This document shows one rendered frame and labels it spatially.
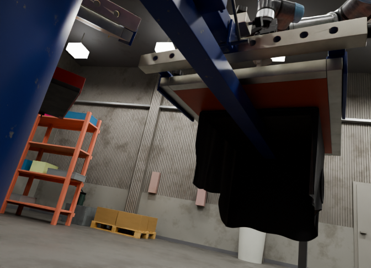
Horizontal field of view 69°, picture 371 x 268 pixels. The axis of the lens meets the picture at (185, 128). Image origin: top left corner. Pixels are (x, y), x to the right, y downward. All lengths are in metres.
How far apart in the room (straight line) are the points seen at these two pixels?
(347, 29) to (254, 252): 5.89
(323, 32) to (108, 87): 9.27
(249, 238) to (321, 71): 5.74
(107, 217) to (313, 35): 6.60
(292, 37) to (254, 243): 5.82
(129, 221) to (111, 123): 3.62
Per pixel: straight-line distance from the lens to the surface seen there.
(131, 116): 8.91
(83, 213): 7.35
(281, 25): 1.33
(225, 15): 0.76
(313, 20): 1.50
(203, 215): 7.43
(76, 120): 6.62
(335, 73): 0.85
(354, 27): 0.81
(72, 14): 0.29
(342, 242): 7.53
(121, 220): 6.82
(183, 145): 7.94
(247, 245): 6.43
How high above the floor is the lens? 0.50
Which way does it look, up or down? 19 degrees up
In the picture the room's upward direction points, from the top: 11 degrees clockwise
